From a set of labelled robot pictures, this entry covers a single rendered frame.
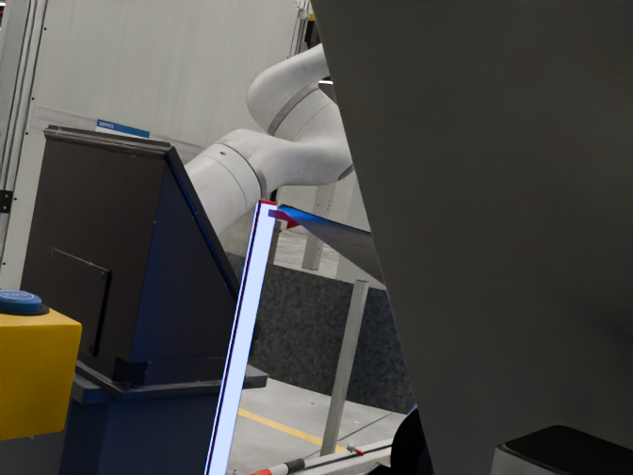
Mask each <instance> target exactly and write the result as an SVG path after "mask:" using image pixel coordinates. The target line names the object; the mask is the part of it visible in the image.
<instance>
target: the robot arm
mask: <svg viewBox="0 0 633 475"><path fill-rule="evenodd" d="M327 76H330V74H329V70H328V66H327V63H326V59H325V56H324V52H323V48H322V45H321V43H320V44H319V45H317V46H315V47H313V48H311V49H309V50H307V51H305V52H303V53H301V54H299V55H296V56H294V57H291V58H288V59H286V60H284V61H281V62H279V63H277V64H274V65H272V66H270V67H268V68H267V69H265V70H263V71H262V72H261V73H260V74H259V75H257V76H256V77H255V78H254V79H253V80H252V82H251V84H250V86H249V88H248V91H247V94H246V104H247V108H248V111H249V112H250V114H251V116H252V118H253V119H254V120H255V121H256V122H257V123H258V124H259V125H260V126H261V127H262V128H263V129H264V130H265V131H266V132H267V133H268V135H266V134H263V133H259V132H256V131H252V130H249V129H236V130H234V131H232V132H230V133H228V134H227V135H225V136H224V137H222V138H221V139H219V140H218V141H216V142H215V143H214V144H212V145H211V146H210V147H208V148H207V149H205V150H204V151H203V152H201V153H200V154H199V155H197V156H196V157H194V158H193V159H191V160H190V161H189V162H188V163H187V164H186V165H184V167H185V169H186V171H187V174H188V176H189V178H190V180H191V182H192V184H193V187H194V188H195V190H196V192H197V194H198V196H199V198H200V200H201V202H202V204H203V208H204V210H205V212H206V214H207V216H208V218H209V220H210V221H211V223H212V226H213V228H214V230H215V232H216V234H217V236H220V235H221V234H222V233H223V232H224V231H226V230H227V229H228V228H229V227H230V226H231V225H233V224H234V223H235V222H236V221H238V220H239V219H240V218H241V217H242V216H244V215H245V214H246V213H247V212H248V211H250V210H251V209H252V208H253V207H254V206H255V205H257V203H258V201H259V200H263V199H264V198H265V197H267V196H268V195H269V194H270V193H271V192H272V191H273V190H275V189H277V188H279V187H282V186H323V185H329V184H332V183H335V182H338V181H340V180H342V179H343V178H346V177H347V176H348V175H349V174H350V173H352V172H353V171H354V167H353V163H352V159H351V155H350V151H349V146H348V142H347V138H346V135H345V131H344V127H343V124H342V120H341V117H340V113H339V109H338V106H337V105H336V104H335V103H334V102H333V101H332V100H331V99H330V98H329V97H328V96H327V95H326V94H325V93H324V92H323V91H322V90H321V89H320V88H319V87H318V83H319V81H320V80H321V79H323V78H324V77H327Z"/></svg>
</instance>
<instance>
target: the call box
mask: <svg viewBox="0 0 633 475"><path fill-rule="evenodd" d="M81 333H82V325H81V323H79V322H77V321H75V320H73V319H70V318H68V317H66V316H64V315H62V314H60V313H58V312H57V311H55V310H53V309H51V308H49V307H48V306H46V305H44V304H42V303H41V309H40V310H39V311H32V312H21V311H10V310H4V309H0V440H6V439H12V438H19V437H26V436H31V435H38V434H50V433H57V432H60V431H62V430H63V428H64V426H65V420H66V416H67V410H68V405H69V399H70V395H71V389H72V384H73V375H74V369H75V364H76V358H77V354H78V349H79V343H80V338H81Z"/></svg>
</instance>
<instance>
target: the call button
mask: <svg viewBox="0 0 633 475"><path fill-rule="evenodd" d="M0 309H4V310H10V311H21V312H32V311H39V310H40V309H41V299H40V297H39V296H37V295H34V294H31V293H28V292H26V291H24V290H6V289H0Z"/></svg>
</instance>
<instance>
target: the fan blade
mask: <svg viewBox="0 0 633 475"><path fill-rule="evenodd" d="M279 208H280V209H281V210H282V211H283V212H284V213H285V214H286V215H288V216H289V217H290V218H292V219H293V220H294V221H296V222H297V223H299V224H300V225H301V226H303V227H304V228H305V229H307V230H308V231H309V232H311V233H312V234H313V235H315V236H316V237H317V238H319V239H321V240H322V241H323V242H325V243H326V244H327V245H329V246H330V247H331V248H333V249H334V250H336V251H337V252H338V253H340V254H341V255H343V256H344V257H345V258H346V259H347V260H349V261H350V262H352V263H353V264H354V265H356V266H357V267H359V268H360V269H361V270H363V271H365V272H366V273H367V274H369V275H370V276H372V277H373V278H375V279H376V280H377V281H379V282H380V283H382V284H383V285H384V281H383V277H382V273H381V267H380V263H379V259H378V256H377V253H376V249H375V245H374V241H373V237H372V235H371V232H368V231H365V230H362V229H358V228H355V227H352V226H348V225H345V224H343V223H339V222H336V221H331V220H328V219H325V218H322V217H319V216H317V215H314V214H311V213H308V212H305V211H302V210H299V209H297V208H295V207H292V206H289V205H285V204H281V205H279Z"/></svg>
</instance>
